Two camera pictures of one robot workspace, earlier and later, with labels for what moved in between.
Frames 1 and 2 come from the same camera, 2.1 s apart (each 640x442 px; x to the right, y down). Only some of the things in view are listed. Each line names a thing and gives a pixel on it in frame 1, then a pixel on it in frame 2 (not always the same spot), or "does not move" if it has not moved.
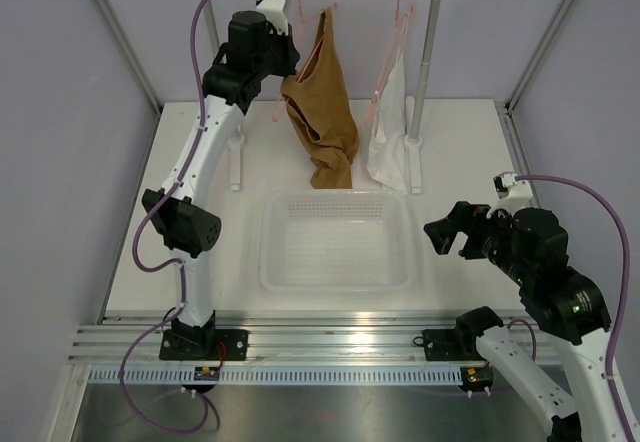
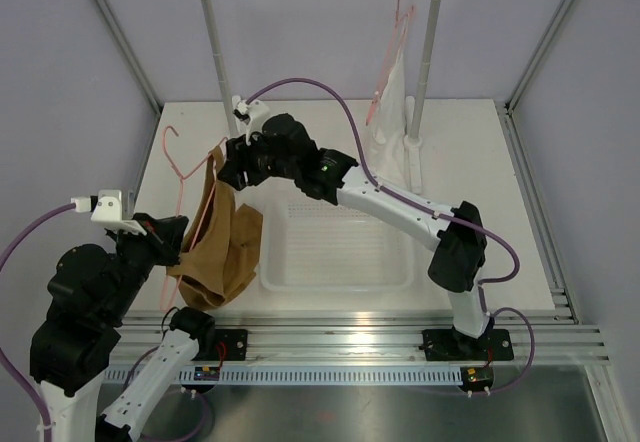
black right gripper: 470,218 → 239,159
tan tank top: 321,104 → 223,241
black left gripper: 289,55 → 165,235
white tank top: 388,158 does not move
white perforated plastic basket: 336,241 does not move
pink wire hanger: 399,28 does not move
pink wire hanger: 316,48 → 180,204
